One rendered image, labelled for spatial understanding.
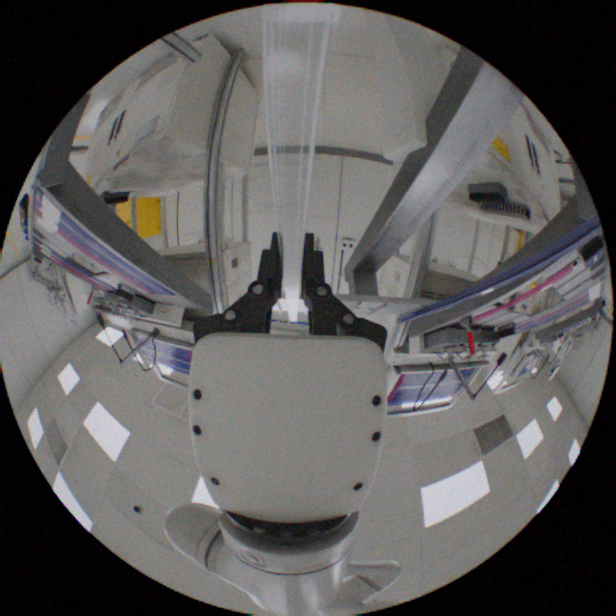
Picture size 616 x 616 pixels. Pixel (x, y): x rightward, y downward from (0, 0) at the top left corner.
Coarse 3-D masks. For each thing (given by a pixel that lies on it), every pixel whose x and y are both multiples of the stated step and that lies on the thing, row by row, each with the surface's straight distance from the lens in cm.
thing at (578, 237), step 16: (592, 224) 22; (560, 240) 22; (576, 240) 22; (544, 256) 22; (560, 256) 22; (512, 272) 23; (528, 272) 22; (480, 288) 24; (496, 288) 24; (432, 304) 30; (448, 304) 28; (400, 320) 38
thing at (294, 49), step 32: (288, 32) 6; (320, 32) 6; (288, 64) 5; (320, 64) 5; (288, 96) 5; (320, 96) 5; (288, 128) 6; (288, 160) 6; (288, 192) 7; (288, 224) 8; (288, 256) 11; (288, 288) 16
